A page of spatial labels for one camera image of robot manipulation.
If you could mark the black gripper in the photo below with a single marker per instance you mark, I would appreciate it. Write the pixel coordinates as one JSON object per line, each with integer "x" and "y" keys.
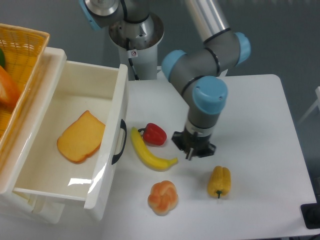
{"x": 193, "y": 145}

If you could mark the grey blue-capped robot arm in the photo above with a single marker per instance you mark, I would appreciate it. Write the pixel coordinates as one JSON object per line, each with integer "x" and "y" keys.
{"x": 195, "y": 77}

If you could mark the white drawer cabinet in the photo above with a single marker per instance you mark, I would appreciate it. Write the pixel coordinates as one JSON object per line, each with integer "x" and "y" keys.
{"x": 39, "y": 94}

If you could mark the yellow toy banana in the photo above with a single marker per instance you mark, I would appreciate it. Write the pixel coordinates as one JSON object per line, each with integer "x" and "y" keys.
{"x": 146, "y": 156}

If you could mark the red toy bell pepper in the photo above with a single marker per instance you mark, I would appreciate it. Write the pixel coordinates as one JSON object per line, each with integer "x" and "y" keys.
{"x": 153, "y": 134}

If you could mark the yellow toy bell pepper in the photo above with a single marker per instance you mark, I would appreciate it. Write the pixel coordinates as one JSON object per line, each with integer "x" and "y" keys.
{"x": 219, "y": 184}

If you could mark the knotted bread roll toy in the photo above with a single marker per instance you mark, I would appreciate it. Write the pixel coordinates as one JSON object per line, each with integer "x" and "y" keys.
{"x": 163, "y": 197}

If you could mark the toast slice toy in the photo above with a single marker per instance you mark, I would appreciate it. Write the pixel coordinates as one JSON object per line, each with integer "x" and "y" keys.
{"x": 81, "y": 139}

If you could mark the black device at table edge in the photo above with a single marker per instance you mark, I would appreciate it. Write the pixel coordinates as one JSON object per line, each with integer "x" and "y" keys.
{"x": 311, "y": 215}

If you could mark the orange toy in basket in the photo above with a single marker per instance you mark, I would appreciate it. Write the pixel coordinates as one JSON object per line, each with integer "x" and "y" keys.
{"x": 9, "y": 91}

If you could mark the yellow woven basket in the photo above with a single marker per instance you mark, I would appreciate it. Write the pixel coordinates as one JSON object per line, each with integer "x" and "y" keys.
{"x": 23, "y": 49}

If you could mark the green toy in basket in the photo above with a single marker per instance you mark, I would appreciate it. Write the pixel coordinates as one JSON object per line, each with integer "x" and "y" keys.
{"x": 2, "y": 59}

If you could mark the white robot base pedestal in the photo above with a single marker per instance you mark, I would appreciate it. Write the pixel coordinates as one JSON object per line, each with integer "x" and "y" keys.
{"x": 138, "y": 46}

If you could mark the white frame at right edge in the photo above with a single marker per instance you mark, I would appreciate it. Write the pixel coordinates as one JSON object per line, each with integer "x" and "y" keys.
{"x": 315, "y": 106}

